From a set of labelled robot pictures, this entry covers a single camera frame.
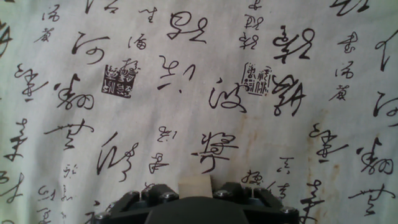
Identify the beige calligraphy print cloth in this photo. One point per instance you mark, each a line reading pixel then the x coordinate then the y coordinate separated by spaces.
pixel 186 93

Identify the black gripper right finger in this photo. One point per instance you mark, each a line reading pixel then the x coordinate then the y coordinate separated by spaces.
pixel 264 205

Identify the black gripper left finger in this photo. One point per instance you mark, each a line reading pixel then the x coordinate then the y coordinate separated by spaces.
pixel 130 205

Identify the small wooden cube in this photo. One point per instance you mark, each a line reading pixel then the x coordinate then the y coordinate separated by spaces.
pixel 195 186

